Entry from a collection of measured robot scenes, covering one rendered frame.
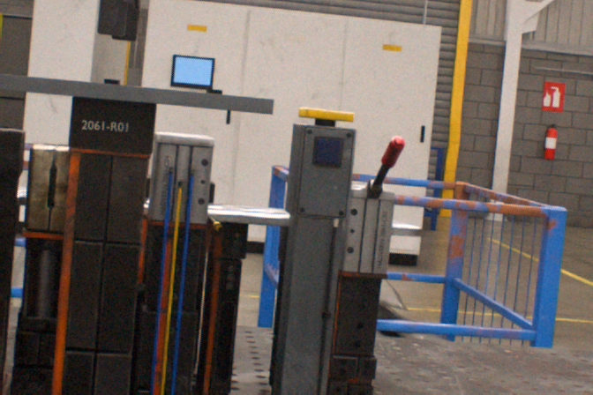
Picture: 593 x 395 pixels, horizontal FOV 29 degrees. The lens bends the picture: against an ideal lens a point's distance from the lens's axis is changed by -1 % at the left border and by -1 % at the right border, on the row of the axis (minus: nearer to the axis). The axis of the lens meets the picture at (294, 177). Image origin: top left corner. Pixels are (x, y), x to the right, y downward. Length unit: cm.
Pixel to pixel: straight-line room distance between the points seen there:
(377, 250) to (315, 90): 797
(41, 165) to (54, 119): 796
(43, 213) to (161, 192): 16
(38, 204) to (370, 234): 45
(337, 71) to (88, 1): 208
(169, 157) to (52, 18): 802
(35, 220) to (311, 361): 41
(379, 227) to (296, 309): 23
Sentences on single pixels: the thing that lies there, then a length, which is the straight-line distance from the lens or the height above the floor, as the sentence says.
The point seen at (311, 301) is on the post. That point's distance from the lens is 144.
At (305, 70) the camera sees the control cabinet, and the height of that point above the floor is 153.
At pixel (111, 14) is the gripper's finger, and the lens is 136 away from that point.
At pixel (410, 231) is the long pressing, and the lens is 174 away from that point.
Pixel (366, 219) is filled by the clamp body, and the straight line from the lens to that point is 160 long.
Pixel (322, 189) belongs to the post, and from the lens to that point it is 142.
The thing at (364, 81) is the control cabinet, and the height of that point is 148.
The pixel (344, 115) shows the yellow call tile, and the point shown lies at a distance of 143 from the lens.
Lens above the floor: 115
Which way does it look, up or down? 3 degrees down
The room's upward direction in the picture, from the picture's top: 5 degrees clockwise
